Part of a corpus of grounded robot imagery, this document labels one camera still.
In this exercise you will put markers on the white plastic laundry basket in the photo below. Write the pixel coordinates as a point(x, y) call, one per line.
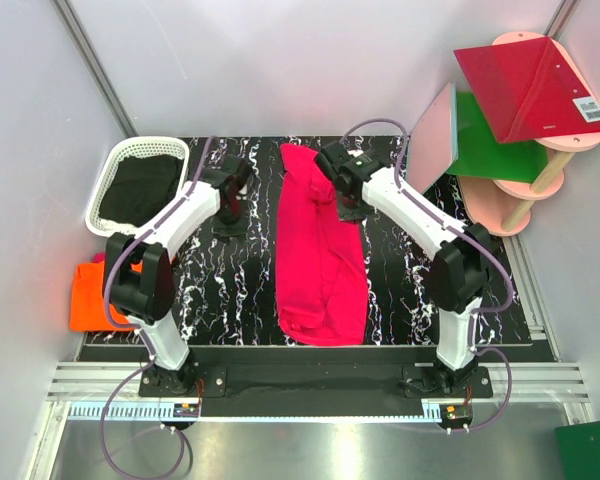
point(142, 146)

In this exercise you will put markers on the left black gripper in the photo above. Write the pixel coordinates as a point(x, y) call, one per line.
point(224, 232)

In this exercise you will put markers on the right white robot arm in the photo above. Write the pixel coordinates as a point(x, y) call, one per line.
point(459, 268)

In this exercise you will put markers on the dark green board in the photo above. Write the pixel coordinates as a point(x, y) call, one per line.
point(579, 450)

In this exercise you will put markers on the magenta pink towel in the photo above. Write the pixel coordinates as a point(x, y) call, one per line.
point(320, 276)

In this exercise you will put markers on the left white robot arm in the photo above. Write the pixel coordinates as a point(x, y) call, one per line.
point(138, 279)

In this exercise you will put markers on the red plastic sheet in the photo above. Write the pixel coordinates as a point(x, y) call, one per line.
point(527, 91)

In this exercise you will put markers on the green plastic sheet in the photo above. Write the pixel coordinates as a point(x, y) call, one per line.
point(481, 156)

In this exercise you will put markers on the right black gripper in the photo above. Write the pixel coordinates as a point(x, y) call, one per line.
point(353, 215)

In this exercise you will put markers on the pink board with teal edge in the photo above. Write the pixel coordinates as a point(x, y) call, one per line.
point(433, 145)

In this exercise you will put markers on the black towel in basket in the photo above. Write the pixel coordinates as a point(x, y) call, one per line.
point(140, 189)

